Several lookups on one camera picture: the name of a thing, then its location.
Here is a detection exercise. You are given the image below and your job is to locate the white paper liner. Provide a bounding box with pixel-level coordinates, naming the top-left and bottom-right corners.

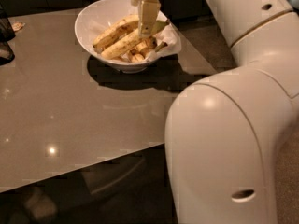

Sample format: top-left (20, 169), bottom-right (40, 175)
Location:
top-left (146, 23), bottom-right (181, 62)

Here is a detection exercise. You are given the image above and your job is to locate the black mesh container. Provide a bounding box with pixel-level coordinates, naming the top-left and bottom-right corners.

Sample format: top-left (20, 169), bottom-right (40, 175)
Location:
top-left (0, 5), bottom-right (15, 65)

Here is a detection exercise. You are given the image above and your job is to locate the small bananas bunch in bowl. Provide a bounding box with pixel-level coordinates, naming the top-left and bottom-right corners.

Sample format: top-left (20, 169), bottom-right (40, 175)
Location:
top-left (120, 36), bottom-right (167, 63)

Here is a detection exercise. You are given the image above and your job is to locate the white ceramic bowl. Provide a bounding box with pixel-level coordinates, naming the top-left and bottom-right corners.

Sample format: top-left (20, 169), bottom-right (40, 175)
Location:
top-left (75, 0), bottom-right (170, 74)

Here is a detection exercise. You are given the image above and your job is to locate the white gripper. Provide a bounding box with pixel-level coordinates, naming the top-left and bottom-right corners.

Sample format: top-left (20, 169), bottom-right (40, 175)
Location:
top-left (131, 0), bottom-right (161, 37)

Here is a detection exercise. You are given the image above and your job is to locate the long front yellow banana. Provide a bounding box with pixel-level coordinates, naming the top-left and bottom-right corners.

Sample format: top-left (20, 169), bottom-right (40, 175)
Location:
top-left (101, 21), bottom-right (169, 60)

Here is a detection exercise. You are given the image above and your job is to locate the rear yellow banana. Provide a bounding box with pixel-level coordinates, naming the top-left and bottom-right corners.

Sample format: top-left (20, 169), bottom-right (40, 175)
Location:
top-left (93, 14), bottom-right (139, 49)

